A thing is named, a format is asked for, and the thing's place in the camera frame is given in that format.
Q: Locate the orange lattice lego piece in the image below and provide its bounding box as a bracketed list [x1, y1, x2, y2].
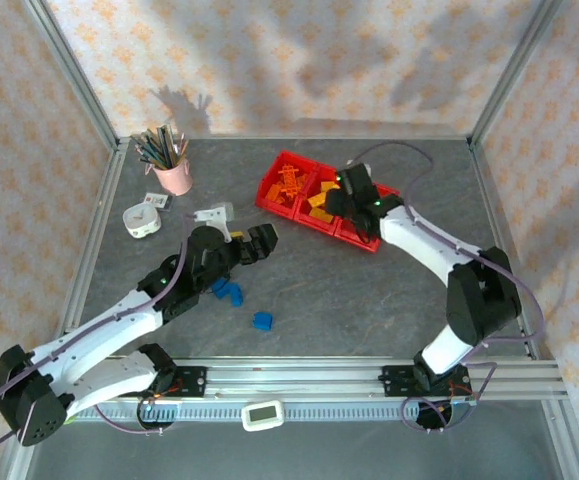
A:
[276, 163, 305, 197]

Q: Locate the red three-compartment bin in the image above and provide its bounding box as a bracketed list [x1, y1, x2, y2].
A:
[254, 150, 401, 255]

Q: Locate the orange lego plate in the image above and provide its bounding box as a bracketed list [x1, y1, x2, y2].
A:
[266, 183, 291, 206]

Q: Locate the pink metal cup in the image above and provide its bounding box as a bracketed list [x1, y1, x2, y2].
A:
[150, 153, 195, 197]

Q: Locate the colored pencils bundle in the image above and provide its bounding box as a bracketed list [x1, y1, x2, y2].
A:
[130, 125, 191, 170]

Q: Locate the white digital timer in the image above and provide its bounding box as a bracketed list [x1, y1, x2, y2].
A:
[240, 399, 287, 433]

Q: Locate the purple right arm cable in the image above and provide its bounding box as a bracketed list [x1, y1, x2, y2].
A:
[351, 141, 548, 434]

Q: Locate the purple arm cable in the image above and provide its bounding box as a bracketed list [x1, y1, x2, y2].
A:
[351, 141, 548, 434]
[0, 213, 193, 461]

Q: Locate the aluminium side rail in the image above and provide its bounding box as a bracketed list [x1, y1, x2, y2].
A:
[467, 138, 541, 362]
[57, 142, 133, 344]

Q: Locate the aluminium front rail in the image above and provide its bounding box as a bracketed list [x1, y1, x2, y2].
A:
[68, 356, 569, 402]

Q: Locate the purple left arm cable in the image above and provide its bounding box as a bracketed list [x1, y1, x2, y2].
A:
[0, 213, 193, 461]

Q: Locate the slotted grey cable duct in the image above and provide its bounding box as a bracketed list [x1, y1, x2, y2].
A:
[74, 398, 476, 422]

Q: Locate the aluminium frame post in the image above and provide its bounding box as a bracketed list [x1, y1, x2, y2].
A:
[467, 0, 568, 149]
[21, 0, 123, 149]

